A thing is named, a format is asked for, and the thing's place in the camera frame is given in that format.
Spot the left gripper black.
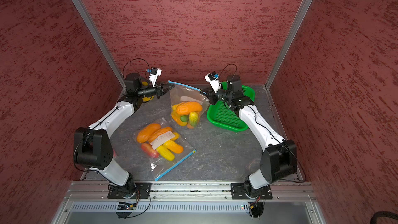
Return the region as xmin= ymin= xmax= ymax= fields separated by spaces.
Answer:
xmin=137 ymin=80 xmax=174 ymax=99

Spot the yellow green mango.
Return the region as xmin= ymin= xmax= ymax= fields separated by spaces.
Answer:
xmin=189 ymin=111 xmax=199 ymax=127

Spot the small orange mango back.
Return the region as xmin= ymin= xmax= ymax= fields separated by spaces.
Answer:
xmin=171 ymin=111 xmax=188 ymax=127

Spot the large orange mango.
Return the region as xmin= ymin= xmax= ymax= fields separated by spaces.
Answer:
xmin=148 ymin=127 xmax=173 ymax=143

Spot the clear zip bag blue zipper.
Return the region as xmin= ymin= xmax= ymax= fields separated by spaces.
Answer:
xmin=134 ymin=118 xmax=196 ymax=181

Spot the red mango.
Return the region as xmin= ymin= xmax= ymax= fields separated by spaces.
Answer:
xmin=141 ymin=143 xmax=160 ymax=159

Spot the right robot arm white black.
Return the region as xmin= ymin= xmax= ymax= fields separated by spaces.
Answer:
xmin=201 ymin=72 xmax=297 ymax=199

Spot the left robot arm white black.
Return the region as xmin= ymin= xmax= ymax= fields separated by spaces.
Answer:
xmin=73 ymin=67 xmax=174 ymax=199

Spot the yellow cup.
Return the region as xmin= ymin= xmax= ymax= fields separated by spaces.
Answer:
xmin=141 ymin=81 xmax=155 ymax=103

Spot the green plastic basket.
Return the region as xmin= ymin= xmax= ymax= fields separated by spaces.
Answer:
xmin=207 ymin=80 xmax=255 ymax=132

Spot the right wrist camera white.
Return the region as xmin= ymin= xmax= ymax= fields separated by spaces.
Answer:
xmin=205 ymin=72 xmax=221 ymax=93

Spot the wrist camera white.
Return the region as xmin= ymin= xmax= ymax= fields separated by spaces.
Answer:
xmin=149 ymin=67 xmax=162 ymax=87
xmin=205 ymin=72 xmax=221 ymax=93

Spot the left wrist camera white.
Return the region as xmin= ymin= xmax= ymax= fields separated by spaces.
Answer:
xmin=149 ymin=67 xmax=162 ymax=87

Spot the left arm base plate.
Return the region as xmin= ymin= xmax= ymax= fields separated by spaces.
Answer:
xmin=107 ymin=182 xmax=152 ymax=200

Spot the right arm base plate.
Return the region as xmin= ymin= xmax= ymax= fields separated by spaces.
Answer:
xmin=231 ymin=181 xmax=273 ymax=200

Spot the left corner aluminium post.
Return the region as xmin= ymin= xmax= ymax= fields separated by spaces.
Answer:
xmin=72 ymin=0 xmax=125 ymax=90

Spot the corner aluminium post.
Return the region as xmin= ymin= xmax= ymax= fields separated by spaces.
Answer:
xmin=72 ymin=0 xmax=125 ymax=90
xmin=265 ymin=0 xmax=313 ymax=91

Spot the aluminium front rail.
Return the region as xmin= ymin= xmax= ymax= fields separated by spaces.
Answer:
xmin=63 ymin=180 xmax=318 ymax=203

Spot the right corner aluminium post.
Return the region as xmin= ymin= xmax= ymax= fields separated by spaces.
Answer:
xmin=265 ymin=0 xmax=313 ymax=91

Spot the black hose bottom right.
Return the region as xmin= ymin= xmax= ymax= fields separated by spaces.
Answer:
xmin=369 ymin=211 xmax=398 ymax=224

